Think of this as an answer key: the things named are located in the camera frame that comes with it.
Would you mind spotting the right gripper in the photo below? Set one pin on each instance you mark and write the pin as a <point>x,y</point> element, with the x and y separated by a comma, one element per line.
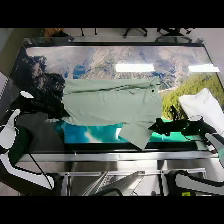
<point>171,126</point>

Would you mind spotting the pale green trousers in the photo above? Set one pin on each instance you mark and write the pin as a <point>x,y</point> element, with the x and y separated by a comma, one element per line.
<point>113,105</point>

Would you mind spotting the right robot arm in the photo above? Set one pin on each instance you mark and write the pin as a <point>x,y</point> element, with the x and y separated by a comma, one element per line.
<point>197,128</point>

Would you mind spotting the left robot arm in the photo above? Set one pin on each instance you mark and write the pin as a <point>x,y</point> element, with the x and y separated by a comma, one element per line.
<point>11,166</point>

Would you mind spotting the white garment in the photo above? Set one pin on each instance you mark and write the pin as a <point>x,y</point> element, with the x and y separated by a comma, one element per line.
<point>203,106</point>

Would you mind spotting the black chair base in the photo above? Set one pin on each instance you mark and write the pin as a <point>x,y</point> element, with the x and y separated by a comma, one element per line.
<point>173,31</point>
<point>135,31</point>

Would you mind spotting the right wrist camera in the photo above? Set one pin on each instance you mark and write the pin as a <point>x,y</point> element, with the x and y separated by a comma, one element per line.
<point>174,113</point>

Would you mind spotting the silver frame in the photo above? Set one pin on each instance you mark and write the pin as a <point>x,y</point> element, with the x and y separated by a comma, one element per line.
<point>100,156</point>

